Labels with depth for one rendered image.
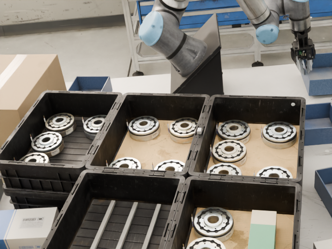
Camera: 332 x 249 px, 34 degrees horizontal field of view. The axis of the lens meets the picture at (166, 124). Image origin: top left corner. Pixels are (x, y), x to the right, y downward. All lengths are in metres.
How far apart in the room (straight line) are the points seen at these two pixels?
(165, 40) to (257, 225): 0.84
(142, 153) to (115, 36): 2.76
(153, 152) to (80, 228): 0.36
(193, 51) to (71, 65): 2.22
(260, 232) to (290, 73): 1.08
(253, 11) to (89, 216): 0.86
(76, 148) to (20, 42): 2.93
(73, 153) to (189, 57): 0.55
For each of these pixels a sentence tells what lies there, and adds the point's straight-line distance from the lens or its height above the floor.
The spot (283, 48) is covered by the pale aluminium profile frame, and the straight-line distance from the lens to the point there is 3.72.
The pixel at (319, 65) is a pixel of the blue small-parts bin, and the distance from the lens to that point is 2.30.
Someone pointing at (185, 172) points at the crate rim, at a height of 0.93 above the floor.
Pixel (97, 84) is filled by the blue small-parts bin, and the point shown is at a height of 0.73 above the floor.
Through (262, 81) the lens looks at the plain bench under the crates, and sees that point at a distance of 2.26.
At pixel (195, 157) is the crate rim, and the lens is 1.53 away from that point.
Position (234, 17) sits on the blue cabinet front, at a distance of 3.60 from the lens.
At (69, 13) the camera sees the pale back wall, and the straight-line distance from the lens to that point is 4.63.
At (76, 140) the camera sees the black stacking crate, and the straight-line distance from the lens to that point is 1.84.
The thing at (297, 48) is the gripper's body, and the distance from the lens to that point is 2.07.
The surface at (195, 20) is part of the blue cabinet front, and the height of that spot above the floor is 0.37.
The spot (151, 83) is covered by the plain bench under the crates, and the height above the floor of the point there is 0.70.
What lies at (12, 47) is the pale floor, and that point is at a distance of 4.63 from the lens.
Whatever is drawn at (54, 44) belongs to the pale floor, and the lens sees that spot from 4.50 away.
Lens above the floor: 1.88
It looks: 35 degrees down
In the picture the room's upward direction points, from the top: 8 degrees counter-clockwise
